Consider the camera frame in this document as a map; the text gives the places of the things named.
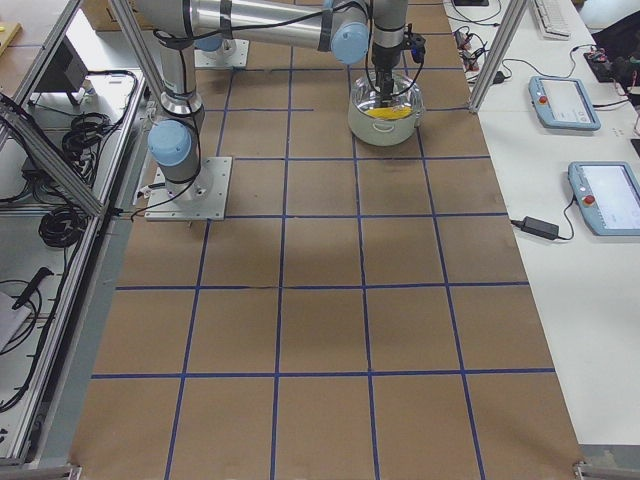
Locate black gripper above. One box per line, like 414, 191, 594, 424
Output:
372, 22, 426, 105

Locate glass pot lid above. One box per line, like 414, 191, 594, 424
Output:
350, 73, 424, 121

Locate yellow corn cob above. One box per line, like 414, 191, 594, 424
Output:
364, 105, 414, 121

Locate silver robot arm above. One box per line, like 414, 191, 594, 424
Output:
136, 1, 426, 209

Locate pale green cooking pot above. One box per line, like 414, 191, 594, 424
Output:
348, 73, 425, 146

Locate small circuit board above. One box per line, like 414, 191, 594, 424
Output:
452, 27, 472, 50
459, 47, 486, 72

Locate far teach pendant tablet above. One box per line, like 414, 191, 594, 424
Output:
528, 76, 601, 132

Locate teach pendant tablet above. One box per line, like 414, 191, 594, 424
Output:
567, 161, 639, 237
528, 76, 601, 132

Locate white keyboard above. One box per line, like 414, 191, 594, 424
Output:
529, 0, 571, 41

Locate black power adapter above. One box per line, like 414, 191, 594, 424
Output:
519, 216, 559, 240

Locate near teach pendant tablet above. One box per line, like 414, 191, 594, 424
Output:
567, 161, 639, 237

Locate cardboard box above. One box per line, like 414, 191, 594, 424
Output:
80, 0, 153, 32

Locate aluminium frame post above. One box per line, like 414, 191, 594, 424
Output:
469, 0, 528, 114

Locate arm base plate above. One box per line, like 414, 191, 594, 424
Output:
143, 157, 233, 221
194, 37, 249, 70

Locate coiled black cables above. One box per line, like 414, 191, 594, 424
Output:
38, 205, 86, 249

